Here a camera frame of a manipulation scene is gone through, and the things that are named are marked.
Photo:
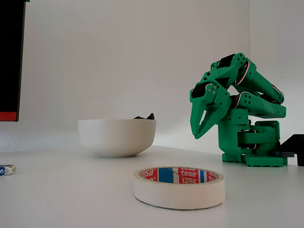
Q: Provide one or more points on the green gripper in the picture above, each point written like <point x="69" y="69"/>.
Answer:
<point x="199" y="107"/>

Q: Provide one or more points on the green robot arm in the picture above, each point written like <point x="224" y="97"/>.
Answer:
<point x="259" y="80"/>

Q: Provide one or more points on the black table clamp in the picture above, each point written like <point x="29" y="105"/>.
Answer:
<point x="291" y="145"/>

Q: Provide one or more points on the black monitor edge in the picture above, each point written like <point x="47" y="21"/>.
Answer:
<point x="10" y="59"/>

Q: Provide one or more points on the blue and white eraser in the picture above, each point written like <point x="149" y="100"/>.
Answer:
<point x="9" y="170"/>

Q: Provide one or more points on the white ceramic bowl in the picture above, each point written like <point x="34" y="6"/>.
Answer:
<point x="116" y="137"/>

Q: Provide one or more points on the white masking tape roll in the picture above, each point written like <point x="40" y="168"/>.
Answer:
<point x="178" y="193"/>

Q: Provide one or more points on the black cloth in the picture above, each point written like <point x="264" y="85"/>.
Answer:
<point x="149" y="116"/>

